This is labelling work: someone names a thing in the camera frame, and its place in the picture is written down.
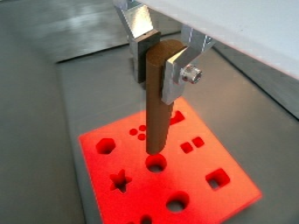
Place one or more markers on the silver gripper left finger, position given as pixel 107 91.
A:
pixel 141 35

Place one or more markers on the brown oval rod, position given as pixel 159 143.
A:
pixel 157 111

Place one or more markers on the red foam shape board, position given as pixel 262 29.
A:
pixel 192 184

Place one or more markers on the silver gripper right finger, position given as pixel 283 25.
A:
pixel 179 69

